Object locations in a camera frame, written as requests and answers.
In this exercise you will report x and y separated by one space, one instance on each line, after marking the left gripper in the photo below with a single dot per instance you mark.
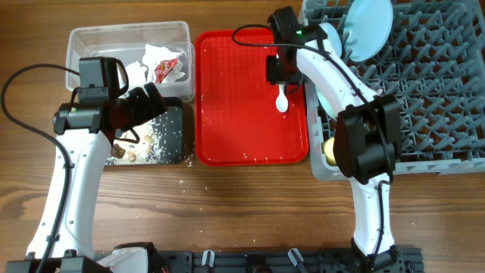
147 111

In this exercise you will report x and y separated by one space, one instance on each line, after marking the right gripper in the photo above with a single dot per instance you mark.
272 70

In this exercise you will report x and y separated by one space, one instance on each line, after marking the white napkin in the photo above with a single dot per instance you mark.
154 55
134 75

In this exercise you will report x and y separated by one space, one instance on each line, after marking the white plastic spoon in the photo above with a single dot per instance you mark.
282 102

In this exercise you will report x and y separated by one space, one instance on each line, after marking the red snack wrapper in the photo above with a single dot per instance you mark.
164 68

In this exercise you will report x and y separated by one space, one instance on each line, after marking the food scraps and rice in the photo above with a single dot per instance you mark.
151 148

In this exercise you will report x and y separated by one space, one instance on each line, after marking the green bowl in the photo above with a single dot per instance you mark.
325 104

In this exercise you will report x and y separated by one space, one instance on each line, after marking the light blue bowl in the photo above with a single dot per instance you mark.
333 37

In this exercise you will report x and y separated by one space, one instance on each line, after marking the yellow cup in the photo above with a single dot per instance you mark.
328 152

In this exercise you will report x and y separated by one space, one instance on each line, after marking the light blue plate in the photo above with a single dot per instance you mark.
368 24

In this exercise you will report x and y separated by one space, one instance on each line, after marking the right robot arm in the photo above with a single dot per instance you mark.
366 141

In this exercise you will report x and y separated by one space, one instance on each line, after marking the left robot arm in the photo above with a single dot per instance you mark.
85 130

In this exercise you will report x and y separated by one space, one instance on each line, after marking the black food waste tray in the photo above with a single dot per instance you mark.
174 125

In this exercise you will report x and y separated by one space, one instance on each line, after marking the clear plastic waste bin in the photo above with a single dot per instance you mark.
127 42

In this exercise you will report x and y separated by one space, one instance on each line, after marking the grey dishwasher rack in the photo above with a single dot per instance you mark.
432 64

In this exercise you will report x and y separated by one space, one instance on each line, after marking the red serving tray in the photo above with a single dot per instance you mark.
237 121

